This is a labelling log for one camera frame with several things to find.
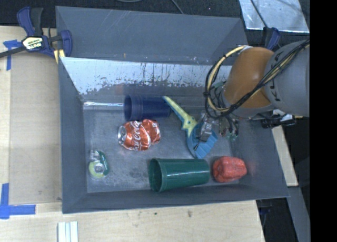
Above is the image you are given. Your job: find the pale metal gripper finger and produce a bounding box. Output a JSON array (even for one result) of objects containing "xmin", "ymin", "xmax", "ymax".
[
  {"xmin": 194, "ymin": 131, "xmax": 213, "ymax": 151},
  {"xmin": 200, "ymin": 122, "xmax": 213, "ymax": 136}
]

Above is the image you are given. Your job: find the blue and yellow toy fish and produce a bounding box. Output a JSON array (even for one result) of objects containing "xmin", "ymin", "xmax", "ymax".
[{"xmin": 162, "ymin": 95, "xmax": 219, "ymax": 159}]

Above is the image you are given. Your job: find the red toy pepper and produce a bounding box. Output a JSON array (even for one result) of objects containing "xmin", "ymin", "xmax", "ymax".
[{"xmin": 212, "ymin": 156, "xmax": 248, "ymax": 183}]

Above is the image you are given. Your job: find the dark green plastic cup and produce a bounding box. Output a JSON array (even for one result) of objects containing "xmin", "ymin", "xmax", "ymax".
[{"xmin": 147, "ymin": 157, "xmax": 211, "ymax": 193}]

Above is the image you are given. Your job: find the dark blue plastic cup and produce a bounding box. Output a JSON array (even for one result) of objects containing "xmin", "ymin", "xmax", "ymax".
[{"xmin": 123, "ymin": 94, "xmax": 172, "ymax": 122}]

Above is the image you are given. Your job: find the crushed red soda can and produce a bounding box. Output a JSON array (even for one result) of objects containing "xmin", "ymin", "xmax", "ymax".
[{"xmin": 117, "ymin": 118, "xmax": 162, "ymax": 152}]

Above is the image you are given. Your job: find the grey metal bin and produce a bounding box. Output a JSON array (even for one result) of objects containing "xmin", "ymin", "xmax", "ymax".
[{"xmin": 55, "ymin": 5, "xmax": 290, "ymax": 214}]

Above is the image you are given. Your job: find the pale wood board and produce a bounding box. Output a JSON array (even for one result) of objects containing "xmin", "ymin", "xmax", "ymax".
[{"xmin": 8, "ymin": 56, "xmax": 63, "ymax": 205}]

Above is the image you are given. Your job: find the black cylinder on white bracket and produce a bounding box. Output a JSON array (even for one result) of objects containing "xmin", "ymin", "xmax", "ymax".
[{"xmin": 260, "ymin": 114, "xmax": 296, "ymax": 129}]

